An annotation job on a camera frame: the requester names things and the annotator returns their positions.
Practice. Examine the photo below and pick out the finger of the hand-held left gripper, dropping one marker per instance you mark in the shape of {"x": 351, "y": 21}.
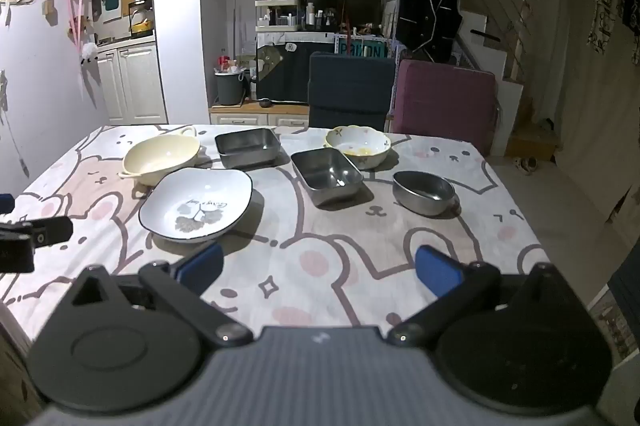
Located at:
{"x": 45, "y": 231}
{"x": 6, "y": 203}

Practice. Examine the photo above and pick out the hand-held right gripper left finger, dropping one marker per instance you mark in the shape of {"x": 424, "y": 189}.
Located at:
{"x": 202, "y": 267}

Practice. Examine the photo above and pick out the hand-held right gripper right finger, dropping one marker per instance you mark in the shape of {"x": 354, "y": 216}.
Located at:
{"x": 437, "y": 273}

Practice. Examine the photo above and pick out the wide rectangular steel container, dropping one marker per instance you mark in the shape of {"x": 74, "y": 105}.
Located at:
{"x": 247, "y": 146}

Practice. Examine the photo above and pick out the round steel bowl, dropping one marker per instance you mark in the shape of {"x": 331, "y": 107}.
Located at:
{"x": 425, "y": 193}

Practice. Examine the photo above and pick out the bunny printed tablecloth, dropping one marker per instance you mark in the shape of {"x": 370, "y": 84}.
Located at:
{"x": 310, "y": 246}

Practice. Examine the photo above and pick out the pair of slippers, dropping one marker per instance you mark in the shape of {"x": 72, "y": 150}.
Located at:
{"x": 526, "y": 164}

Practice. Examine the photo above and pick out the narrow rectangular steel container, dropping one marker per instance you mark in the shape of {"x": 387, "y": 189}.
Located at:
{"x": 325, "y": 176}

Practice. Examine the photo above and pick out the white yellow-rimmed flower bowl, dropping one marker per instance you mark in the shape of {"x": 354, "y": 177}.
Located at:
{"x": 357, "y": 141}

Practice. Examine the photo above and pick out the low wooden-top drawer cabinet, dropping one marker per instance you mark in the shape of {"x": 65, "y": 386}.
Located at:
{"x": 250, "y": 116}

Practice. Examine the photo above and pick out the maroon chair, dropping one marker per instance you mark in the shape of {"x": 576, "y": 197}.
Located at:
{"x": 445, "y": 101}

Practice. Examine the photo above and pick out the white kitchen base cabinet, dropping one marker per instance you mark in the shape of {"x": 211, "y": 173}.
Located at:
{"x": 132, "y": 81}

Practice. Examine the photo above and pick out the small black object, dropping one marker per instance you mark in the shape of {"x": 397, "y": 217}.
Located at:
{"x": 265, "y": 103}

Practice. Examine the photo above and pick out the grey bucket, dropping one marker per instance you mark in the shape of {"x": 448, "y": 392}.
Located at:
{"x": 230, "y": 88}

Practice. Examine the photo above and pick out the dark blue object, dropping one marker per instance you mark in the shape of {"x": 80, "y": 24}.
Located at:
{"x": 627, "y": 281}

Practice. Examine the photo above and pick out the pink hanging ribbon toy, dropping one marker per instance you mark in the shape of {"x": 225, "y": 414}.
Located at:
{"x": 76, "y": 16}

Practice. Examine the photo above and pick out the navy blue chair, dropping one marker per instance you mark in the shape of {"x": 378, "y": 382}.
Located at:
{"x": 350, "y": 86}

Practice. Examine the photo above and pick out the black printed cloth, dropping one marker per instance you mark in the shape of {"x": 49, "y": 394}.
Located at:
{"x": 290, "y": 76}

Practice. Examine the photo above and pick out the yellow pot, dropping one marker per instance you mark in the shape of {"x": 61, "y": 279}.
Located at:
{"x": 141, "y": 26}

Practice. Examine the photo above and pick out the teal lettered sign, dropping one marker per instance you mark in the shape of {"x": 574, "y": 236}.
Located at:
{"x": 362, "y": 50}

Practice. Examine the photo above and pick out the white shelf rack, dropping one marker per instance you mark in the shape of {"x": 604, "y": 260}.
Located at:
{"x": 277, "y": 16}

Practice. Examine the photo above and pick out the black white-trimmed vest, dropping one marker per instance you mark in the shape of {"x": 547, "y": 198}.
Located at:
{"x": 430, "y": 11}

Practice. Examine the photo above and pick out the black bottle rack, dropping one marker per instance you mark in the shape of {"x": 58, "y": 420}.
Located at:
{"x": 320, "y": 11}

